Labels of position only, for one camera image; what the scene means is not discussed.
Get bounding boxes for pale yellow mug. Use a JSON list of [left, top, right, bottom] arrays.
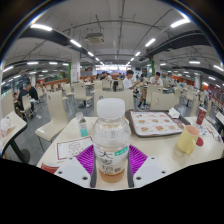
[[176, 124, 200, 155]]

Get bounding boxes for person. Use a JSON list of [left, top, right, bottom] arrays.
[[25, 81, 40, 102], [17, 87, 31, 112], [148, 71, 164, 87], [122, 69, 141, 92]]

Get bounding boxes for ceiling air conditioner unit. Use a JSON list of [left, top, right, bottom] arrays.
[[83, 32, 105, 45]]

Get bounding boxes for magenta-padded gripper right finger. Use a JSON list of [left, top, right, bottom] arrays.
[[126, 144, 170, 189]]

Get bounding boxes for ceiling lights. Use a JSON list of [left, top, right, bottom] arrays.
[[0, 16, 224, 79]]

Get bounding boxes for colourful printed leaflet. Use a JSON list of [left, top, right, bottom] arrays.
[[199, 123, 220, 139]]

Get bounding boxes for crumpled white napkin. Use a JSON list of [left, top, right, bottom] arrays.
[[167, 107, 181, 119]]

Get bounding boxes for small bottle teal label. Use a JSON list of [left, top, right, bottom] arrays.
[[75, 111, 89, 138]]

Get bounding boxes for beige dining chairs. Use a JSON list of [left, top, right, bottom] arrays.
[[0, 78, 214, 141]]

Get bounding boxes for clear tea bottle white cap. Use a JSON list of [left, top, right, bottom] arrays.
[[91, 97, 132, 184]]

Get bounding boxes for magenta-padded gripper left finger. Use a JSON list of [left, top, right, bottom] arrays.
[[54, 144, 98, 190]]

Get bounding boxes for white printed card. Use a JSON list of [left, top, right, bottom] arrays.
[[54, 135, 94, 162]]

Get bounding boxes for neighbouring beige table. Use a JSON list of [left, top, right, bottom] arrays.
[[0, 110, 31, 164], [214, 111, 224, 127]]

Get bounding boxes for red paper cup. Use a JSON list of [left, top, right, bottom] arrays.
[[195, 106, 208, 126]]

